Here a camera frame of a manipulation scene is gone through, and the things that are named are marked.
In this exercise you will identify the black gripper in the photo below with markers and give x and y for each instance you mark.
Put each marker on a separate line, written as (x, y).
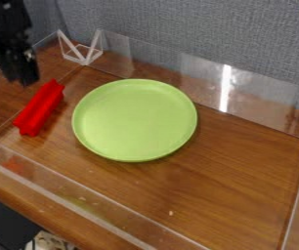
(21, 65)

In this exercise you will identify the red plastic block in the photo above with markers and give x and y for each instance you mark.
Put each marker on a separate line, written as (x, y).
(36, 112)

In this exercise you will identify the green round plate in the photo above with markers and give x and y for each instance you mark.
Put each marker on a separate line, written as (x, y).
(135, 120)

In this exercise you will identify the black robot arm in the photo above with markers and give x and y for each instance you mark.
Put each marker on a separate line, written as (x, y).
(13, 19)

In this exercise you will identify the black box under table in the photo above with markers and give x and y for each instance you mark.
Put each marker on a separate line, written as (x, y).
(17, 229)

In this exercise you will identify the white power strip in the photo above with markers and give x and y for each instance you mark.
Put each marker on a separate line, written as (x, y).
(47, 241)

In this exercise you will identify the clear acrylic corner bracket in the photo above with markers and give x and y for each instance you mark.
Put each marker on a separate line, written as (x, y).
(79, 53)

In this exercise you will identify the clear acrylic enclosure wall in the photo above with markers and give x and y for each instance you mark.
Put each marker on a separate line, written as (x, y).
(223, 194)

